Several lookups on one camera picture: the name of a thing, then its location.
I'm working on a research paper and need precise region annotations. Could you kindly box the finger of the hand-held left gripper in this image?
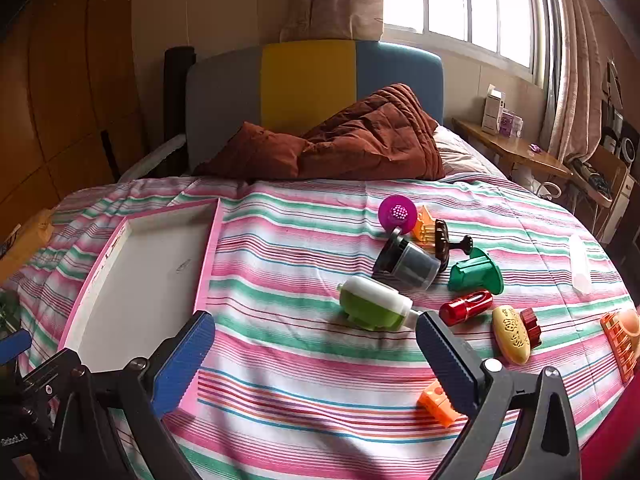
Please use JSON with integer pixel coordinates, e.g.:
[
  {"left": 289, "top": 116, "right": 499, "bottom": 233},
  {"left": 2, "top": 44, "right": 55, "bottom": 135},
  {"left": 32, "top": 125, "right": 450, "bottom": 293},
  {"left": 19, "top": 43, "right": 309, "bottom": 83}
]
[
  {"left": 0, "top": 330, "right": 32, "bottom": 365},
  {"left": 19, "top": 349, "right": 82, "bottom": 402}
]

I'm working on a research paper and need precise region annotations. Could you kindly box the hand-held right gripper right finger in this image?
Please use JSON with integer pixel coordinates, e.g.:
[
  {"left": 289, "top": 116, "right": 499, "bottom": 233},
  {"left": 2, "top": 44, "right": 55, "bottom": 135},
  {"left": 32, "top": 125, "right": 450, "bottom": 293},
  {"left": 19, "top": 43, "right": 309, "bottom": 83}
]
[{"left": 416, "top": 311, "right": 583, "bottom": 480}]

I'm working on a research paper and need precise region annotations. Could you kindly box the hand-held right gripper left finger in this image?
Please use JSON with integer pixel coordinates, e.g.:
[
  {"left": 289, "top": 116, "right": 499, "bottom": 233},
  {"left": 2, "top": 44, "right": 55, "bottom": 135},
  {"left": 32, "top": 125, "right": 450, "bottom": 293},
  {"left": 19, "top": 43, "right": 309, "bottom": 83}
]
[{"left": 52, "top": 310, "right": 217, "bottom": 480}]

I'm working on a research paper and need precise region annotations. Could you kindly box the red metallic cylinder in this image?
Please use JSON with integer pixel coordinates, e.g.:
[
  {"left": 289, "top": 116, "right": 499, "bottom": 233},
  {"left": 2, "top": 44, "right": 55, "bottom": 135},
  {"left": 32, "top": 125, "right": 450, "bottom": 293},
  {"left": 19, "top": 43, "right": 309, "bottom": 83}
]
[{"left": 439, "top": 290, "right": 494, "bottom": 327}]

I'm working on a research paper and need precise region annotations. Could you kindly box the yellow perforated oval box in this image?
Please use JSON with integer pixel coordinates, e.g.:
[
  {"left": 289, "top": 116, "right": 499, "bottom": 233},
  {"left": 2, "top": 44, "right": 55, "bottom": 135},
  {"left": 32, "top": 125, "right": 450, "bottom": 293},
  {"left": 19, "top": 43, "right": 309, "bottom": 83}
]
[{"left": 491, "top": 305, "right": 531, "bottom": 366}]

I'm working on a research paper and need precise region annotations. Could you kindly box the red puzzle piece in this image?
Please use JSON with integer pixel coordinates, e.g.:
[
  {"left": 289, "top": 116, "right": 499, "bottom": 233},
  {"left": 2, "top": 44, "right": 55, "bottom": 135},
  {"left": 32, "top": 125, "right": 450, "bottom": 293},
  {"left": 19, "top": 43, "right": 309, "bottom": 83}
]
[{"left": 519, "top": 308, "right": 543, "bottom": 350}]

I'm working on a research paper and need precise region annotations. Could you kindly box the green plastic funnel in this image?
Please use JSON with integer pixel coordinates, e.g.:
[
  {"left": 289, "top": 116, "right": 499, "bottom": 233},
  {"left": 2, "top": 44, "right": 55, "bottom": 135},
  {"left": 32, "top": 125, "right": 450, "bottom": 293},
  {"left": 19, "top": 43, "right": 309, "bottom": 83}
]
[{"left": 447, "top": 246, "right": 505, "bottom": 296}]

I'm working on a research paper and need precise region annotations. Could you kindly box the pink framed white tray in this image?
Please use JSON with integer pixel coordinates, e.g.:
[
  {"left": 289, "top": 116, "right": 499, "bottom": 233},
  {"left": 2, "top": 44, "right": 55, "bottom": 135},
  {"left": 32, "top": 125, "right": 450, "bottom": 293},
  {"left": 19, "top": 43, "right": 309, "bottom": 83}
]
[{"left": 57, "top": 197, "right": 226, "bottom": 421}]

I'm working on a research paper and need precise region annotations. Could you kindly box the small orange plastic block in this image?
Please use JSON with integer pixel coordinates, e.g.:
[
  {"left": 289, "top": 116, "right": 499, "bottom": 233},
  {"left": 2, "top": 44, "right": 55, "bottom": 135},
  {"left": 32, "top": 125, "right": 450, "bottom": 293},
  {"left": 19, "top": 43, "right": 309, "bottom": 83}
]
[{"left": 417, "top": 380, "right": 458, "bottom": 428}]

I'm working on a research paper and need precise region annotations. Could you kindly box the green and white plastic device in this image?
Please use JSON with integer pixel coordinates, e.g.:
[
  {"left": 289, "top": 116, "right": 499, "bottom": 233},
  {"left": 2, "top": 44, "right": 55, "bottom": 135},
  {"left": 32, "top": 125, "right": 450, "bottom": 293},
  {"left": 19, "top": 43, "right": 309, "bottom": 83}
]
[{"left": 336, "top": 275, "right": 423, "bottom": 332}]

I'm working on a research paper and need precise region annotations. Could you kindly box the grey and black cup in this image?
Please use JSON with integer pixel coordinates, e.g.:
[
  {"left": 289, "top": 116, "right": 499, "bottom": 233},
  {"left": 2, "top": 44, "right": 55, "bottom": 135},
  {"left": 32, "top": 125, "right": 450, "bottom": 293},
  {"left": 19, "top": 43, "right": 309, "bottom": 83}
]
[{"left": 372, "top": 227, "right": 442, "bottom": 292}]

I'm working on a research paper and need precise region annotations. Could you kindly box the yellow-brown package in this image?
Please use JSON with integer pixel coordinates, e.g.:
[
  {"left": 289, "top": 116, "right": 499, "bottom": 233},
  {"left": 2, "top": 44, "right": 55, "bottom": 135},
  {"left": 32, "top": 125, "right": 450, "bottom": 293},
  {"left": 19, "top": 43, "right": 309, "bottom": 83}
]
[{"left": 0, "top": 207, "right": 54, "bottom": 281}]

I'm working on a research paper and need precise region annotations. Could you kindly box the dark brown plastic stamp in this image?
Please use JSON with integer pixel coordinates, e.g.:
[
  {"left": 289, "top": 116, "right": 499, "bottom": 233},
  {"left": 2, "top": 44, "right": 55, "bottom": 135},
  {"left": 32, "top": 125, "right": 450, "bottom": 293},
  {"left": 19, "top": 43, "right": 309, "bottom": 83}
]
[{"left": 434, "top": 219, "right": 473, "bottom": 268}]

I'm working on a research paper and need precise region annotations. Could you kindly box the striped bedspread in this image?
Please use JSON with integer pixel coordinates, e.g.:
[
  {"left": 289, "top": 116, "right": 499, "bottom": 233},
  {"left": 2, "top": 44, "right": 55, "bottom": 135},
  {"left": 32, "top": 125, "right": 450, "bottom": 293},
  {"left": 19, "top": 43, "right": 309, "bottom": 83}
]
[{"left": 15, "top": 172, "right": 640, "bottom": 480}]

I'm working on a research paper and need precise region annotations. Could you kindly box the orange plastic clip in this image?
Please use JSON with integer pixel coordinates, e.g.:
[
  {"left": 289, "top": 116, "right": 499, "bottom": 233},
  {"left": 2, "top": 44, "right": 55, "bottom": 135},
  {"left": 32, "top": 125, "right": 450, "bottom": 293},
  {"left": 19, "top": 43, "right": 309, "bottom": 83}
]
[{"left": 411, "top": 205, "right": 441, "bottom": 247}]

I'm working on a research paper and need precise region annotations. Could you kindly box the magenta round strainer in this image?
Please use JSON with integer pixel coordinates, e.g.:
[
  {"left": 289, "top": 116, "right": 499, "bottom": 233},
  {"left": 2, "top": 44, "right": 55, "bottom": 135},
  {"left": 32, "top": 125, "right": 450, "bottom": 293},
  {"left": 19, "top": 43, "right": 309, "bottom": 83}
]
[{"left": 378, "top": 195, "right": 417, "bottom": 233}]

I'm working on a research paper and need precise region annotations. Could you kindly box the translucent white plastic case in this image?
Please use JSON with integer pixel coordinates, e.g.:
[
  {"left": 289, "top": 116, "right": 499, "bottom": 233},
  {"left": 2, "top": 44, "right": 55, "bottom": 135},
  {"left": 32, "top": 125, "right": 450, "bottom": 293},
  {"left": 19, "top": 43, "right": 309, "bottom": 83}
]
[{"left": 569, "top": 234, "right": 593, "bottom": 296}]

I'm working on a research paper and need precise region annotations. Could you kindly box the orange plastic rack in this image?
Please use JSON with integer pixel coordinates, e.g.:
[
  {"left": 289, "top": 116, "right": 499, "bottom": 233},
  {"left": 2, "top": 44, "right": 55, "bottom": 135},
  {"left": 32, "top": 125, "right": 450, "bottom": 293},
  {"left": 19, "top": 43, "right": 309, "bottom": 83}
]
[{"left": 599, "top": 310, "right": 640, "bottom": 386}]

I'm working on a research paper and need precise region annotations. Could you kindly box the pink fleece blanket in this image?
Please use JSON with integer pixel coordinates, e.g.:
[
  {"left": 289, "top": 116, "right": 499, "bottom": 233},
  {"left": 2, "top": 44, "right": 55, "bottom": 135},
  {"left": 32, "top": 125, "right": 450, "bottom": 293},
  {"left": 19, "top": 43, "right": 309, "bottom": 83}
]
[{"left": 575, "top": 385, "right": 640, "bottom": 480}]

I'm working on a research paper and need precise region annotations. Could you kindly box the white plastic bag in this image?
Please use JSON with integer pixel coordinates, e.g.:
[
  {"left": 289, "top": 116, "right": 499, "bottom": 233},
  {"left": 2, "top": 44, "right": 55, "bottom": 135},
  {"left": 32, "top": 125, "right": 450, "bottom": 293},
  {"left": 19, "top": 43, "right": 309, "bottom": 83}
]
[{"left": 515, "top": 170, "right": 566, "bottom": 201}]

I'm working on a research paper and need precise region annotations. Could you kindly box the pale pink pillow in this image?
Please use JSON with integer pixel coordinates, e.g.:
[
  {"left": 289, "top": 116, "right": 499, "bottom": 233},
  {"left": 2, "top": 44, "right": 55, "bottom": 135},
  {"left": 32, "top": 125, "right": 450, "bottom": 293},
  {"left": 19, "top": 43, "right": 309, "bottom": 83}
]
[{"left": 432, "top": 125, "right": 501, "bottom": 181}]

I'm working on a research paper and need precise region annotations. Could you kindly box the wooden desk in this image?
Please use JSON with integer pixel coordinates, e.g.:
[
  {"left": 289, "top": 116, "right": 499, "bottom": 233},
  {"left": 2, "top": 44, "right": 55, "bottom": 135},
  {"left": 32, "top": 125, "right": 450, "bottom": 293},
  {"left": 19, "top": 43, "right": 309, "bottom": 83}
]
[{"left": 452, "top": 118, "right": 573, "bottom": 181}]

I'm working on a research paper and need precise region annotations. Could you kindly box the ironing board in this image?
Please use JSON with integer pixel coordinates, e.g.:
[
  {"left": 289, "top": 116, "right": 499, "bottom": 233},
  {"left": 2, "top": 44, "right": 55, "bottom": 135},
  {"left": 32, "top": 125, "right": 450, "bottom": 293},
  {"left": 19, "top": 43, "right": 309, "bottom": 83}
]
[{"left": 570, "top": 157, "right": 613, "bottom": 211}]

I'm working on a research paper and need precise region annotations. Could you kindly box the brown quilt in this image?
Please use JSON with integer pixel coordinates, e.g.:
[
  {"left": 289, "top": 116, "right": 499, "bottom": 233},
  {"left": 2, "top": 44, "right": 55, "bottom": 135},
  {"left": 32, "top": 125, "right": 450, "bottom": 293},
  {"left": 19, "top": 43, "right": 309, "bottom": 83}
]
[{"left": 192, "top": 83, "right": 447, "bottom": 183}]

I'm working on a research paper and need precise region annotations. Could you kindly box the purple box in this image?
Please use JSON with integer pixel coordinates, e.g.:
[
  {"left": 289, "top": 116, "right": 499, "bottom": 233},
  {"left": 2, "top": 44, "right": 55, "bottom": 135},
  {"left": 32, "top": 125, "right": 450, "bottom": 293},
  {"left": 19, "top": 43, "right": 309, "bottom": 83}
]
[{"left": 498, "top": 109, "right": 523, "bottom": 138}]

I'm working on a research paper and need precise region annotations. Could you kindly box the wooden cabinet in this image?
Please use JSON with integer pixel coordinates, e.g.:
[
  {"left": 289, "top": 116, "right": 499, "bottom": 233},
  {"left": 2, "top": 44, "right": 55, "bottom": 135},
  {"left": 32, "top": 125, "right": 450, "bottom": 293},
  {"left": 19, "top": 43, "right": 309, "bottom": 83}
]
[{"left": 585, "top": 145, "right": 640, "bottom": 246}]

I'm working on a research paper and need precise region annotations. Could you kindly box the tall white box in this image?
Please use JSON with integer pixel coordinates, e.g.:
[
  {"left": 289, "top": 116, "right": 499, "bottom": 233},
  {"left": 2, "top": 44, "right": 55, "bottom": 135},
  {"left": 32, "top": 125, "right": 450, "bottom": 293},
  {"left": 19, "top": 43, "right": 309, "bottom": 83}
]
[{"left": 481, "top": 84, "right": 507, "bottom": 136}]

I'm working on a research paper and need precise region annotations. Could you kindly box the wooden wardrobe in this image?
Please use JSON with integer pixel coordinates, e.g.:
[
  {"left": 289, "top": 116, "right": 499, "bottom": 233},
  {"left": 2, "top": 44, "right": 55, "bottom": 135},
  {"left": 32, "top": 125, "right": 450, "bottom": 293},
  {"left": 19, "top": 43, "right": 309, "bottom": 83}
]
[{"left": 0, "top": 0, "right": 166, "bottom": 241}]

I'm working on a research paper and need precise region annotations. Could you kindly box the storage shelf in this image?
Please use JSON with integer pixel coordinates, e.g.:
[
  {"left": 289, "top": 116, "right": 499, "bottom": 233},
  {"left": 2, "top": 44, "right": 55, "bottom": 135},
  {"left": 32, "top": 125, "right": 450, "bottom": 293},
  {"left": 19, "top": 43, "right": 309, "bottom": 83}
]
[{"left": 600, "top": 60, "right": 640, "bottom": 181}]

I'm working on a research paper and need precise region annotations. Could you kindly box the grey yellow blue headboard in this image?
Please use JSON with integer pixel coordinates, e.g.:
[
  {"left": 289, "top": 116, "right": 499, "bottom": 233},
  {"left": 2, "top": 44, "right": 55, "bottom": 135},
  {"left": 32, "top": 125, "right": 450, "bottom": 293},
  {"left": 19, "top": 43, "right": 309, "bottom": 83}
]
[{"left": 185, "top": 39, "right": 445, "bottom": 173}]

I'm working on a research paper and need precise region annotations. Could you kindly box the pink patterned curtain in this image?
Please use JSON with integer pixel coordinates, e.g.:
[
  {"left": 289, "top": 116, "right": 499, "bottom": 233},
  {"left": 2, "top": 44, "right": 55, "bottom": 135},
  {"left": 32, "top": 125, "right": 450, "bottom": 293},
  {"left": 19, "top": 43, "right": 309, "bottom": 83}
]
[{"left": 542, "top": 0, "right": 608, "bottom": 161}]

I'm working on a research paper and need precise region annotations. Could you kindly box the window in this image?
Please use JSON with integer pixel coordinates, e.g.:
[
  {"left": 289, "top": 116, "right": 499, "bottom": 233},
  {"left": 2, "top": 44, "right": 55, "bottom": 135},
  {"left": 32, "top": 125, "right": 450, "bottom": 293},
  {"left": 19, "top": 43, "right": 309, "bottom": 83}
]
[{"left": 382, "top": 0, "right": 551, "bottom": 83}]

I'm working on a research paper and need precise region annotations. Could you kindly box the beige curtain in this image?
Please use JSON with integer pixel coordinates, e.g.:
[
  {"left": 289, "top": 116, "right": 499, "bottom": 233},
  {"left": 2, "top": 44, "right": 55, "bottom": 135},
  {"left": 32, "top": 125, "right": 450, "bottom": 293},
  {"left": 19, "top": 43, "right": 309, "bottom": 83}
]
[{"left": 280, "top": 0, "right": 386, "bottom": 43}]

